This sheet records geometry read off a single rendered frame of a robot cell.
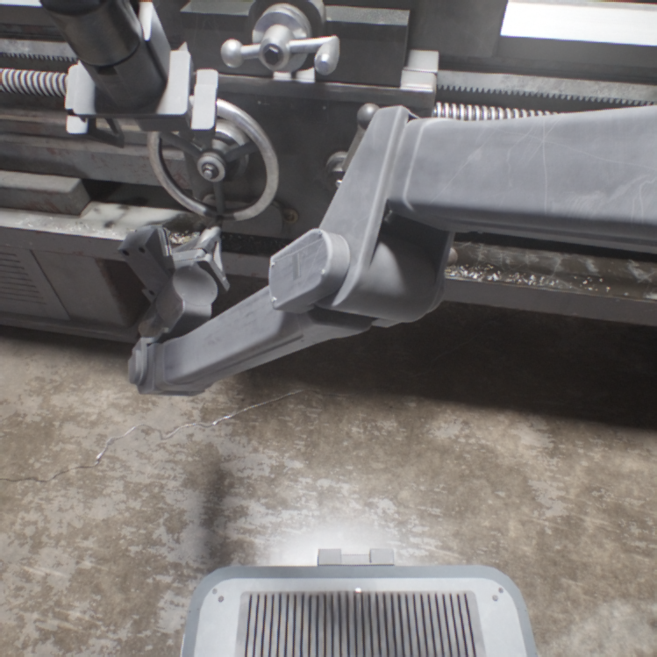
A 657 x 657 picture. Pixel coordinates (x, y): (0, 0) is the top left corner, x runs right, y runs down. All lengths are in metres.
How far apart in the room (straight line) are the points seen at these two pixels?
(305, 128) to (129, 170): 0.52
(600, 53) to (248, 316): 0.70
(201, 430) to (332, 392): 0.35
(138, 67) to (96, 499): 1.00
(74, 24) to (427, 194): 0.28
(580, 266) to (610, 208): 0.93
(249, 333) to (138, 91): 0.23
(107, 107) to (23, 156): 0.83
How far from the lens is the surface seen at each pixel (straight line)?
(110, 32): 0.45
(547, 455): 1.33
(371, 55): 0.75
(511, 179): 0.26
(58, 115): 1.10
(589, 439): 1.40
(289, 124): 0.81
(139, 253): 0.66
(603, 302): 1.03
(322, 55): 0.60
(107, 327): 1.53
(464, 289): 0.97
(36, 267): 1.47
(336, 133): 0.80
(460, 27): 0.88
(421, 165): 0.30
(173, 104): 0.50
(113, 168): 1.22
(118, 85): 0.49
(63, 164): 1.29
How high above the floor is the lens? 1.09
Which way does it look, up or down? 49 degrees down
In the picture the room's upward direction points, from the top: straight up
